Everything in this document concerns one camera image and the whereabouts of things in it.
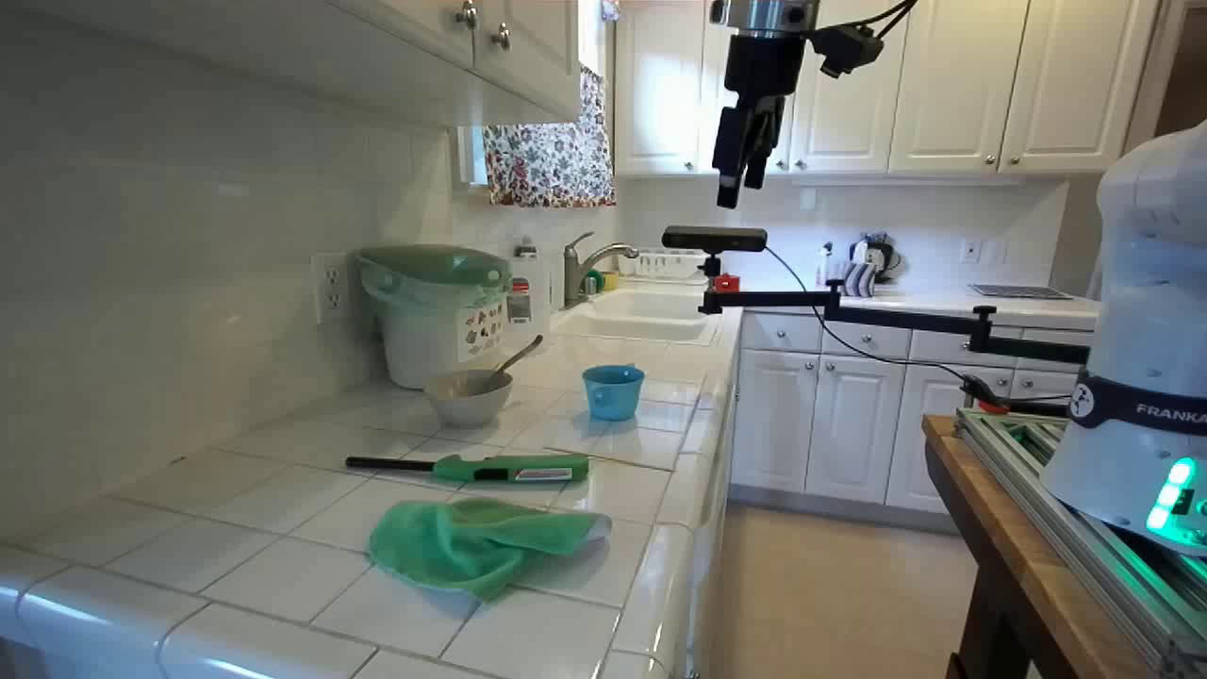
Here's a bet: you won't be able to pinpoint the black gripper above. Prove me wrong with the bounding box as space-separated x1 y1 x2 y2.
710 31 812 210

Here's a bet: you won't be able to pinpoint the white wall cabinet door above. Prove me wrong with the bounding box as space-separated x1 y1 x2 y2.
476 0 583 124
356 0 481 69

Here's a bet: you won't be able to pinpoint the dark kettle with cloth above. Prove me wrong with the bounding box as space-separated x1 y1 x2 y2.
838 230 909 301

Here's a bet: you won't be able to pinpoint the white kitchen sink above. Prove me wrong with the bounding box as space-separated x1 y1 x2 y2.
568 288 716 343

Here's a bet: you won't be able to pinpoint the metal kitchen faucet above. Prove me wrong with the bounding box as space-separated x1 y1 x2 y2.
562 225 642 313

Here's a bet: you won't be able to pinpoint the white bottle with red label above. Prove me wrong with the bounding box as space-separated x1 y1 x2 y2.
505 237 534 325

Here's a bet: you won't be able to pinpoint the white base cabinets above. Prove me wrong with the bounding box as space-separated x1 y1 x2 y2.
727 309 1085 522

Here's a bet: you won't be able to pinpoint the teal plastic bowl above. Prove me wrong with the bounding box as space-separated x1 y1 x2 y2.
579 361 649 427

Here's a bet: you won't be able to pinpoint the metal spoon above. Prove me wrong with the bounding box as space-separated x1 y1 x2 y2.
481 333 547 389

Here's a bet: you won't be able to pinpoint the flat stove top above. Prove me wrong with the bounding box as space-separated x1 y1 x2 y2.
968 278 1079 304

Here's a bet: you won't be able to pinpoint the orange black clamp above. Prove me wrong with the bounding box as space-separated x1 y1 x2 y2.
957 369 1071 417

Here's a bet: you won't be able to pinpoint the white plastic bucket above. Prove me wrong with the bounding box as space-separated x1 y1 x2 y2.
359 269 514 391

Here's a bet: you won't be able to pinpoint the beige bowl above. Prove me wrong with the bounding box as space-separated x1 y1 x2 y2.
421 364 517 431

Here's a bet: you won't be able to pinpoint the wooden table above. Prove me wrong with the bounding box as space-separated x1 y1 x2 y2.
919 412 1141 679

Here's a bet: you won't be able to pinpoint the green cloth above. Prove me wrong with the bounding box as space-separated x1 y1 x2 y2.
366 495 613 603

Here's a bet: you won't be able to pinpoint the black stereo camera bar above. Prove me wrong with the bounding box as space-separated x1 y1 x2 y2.
659 224 774 256

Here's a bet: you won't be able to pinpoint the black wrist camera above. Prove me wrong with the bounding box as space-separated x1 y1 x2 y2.
807 19 887 84

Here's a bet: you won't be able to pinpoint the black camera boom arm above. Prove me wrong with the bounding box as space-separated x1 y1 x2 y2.
698 247 1095 369

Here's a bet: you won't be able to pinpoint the black camera cable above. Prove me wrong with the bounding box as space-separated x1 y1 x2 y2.
763 242 1011 395

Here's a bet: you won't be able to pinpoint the white wall cabinets row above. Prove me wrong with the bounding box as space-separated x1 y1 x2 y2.
611 0 1163 180

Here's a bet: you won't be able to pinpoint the white wall outlet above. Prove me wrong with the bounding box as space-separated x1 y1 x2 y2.
310 247 347 333

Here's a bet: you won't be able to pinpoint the aluminium profile frame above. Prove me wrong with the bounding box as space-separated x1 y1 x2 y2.
954 403 1207 672

